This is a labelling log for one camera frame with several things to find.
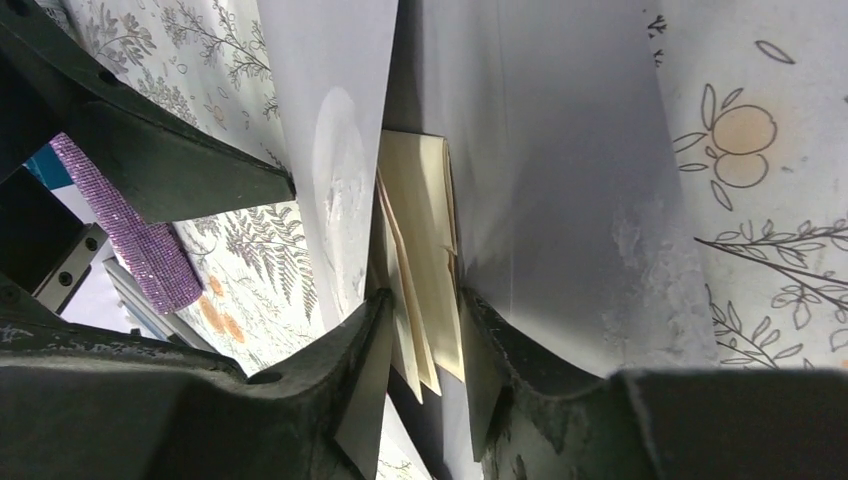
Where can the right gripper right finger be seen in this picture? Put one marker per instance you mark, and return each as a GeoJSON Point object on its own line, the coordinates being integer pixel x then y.
{"type": "Point", "coordinates": [534, 415]}

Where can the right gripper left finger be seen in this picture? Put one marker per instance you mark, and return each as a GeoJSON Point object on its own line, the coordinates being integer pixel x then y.
{"type": "Point", "coordinates": [79, 402]}

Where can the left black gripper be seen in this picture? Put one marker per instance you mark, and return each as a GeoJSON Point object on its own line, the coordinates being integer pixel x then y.
{"type": "Point", "coordinates": [166, 169]}

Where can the purple glitter microphone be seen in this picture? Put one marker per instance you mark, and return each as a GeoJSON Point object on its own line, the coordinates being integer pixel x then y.
{"type": "Point", "coordinates": [152, 252]}

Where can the floral table mat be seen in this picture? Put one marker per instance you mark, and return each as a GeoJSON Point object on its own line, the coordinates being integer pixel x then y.
{"type": "Point", "coordinates": [754, 95]}

